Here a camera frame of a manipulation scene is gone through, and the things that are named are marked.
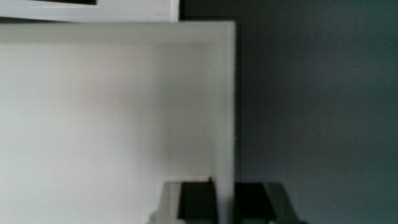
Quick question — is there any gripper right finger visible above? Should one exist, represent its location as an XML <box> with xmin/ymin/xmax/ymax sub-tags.
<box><xmin>235</xmin><ymin>182</ymin><xmax>308</xmax><ymax>224</ymax></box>

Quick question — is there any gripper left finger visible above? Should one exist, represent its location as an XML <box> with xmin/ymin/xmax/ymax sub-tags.
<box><xmin>148</xmin><ymin>182</ymin><xmax>218</xmax><ymax>224</ymax></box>

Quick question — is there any white drawer cabinet box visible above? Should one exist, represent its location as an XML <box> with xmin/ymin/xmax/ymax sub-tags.
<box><xmin>0</xmin><ymin>22</ymin><xmax>235</xmax><ymax>224</ymax></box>

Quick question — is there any white front drawer tray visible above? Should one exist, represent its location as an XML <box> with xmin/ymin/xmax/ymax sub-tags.
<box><xmin>0</xmin><ymin>0</ymin><xmax>180</xmax><ymax>22</ymax></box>

